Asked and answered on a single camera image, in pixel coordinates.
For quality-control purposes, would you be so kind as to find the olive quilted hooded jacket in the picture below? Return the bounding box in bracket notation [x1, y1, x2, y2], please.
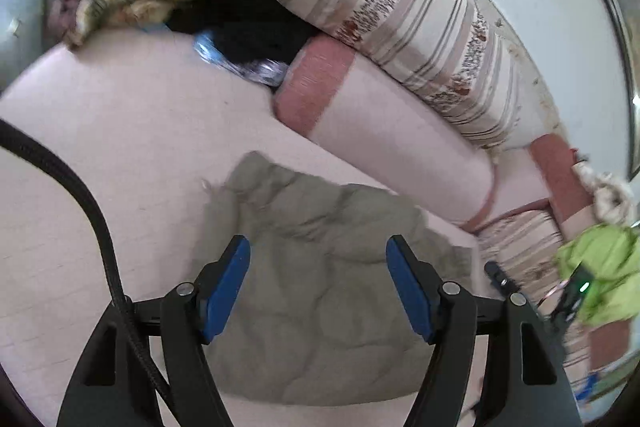
[192, 152, 472, 407]

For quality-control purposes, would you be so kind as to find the black clothing pile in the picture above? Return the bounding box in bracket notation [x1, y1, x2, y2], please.
[166, 0, 320, 64]

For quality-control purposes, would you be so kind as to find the striped floral quilt right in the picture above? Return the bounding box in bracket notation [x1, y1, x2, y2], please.
[477, 210, 591, 381]

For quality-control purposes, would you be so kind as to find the striped floral quilt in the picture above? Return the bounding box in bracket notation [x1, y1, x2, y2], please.
[477, 210, 591, 381]
[278, 0, 528, 148]

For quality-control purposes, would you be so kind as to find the lime green jacket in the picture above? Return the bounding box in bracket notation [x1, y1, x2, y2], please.
[555, 225, 639, 327]

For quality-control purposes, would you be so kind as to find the cream crumpled cloth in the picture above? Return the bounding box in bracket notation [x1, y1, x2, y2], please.
[573, 160, 638, 227]

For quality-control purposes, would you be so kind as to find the pink rolled quilt back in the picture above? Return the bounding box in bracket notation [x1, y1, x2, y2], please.
[273, 36, 497, 232]

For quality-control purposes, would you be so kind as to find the pink quilted bed cover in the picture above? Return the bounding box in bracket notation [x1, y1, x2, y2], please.
[1, 30, 483, 426]

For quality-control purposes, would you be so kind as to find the blue plastic bag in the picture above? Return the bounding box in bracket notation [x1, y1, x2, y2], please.
[192, 33, 292, 88]

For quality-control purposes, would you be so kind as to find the stained glass window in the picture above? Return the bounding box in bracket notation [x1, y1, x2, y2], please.
[1, 0, 56, 91]

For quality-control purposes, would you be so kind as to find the striped floral quilt back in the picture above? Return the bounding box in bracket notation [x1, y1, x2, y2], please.
[278, 0, 528, 148]

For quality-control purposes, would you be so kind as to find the black braided cable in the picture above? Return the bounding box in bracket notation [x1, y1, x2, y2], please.
[0, 118, 174, 408]

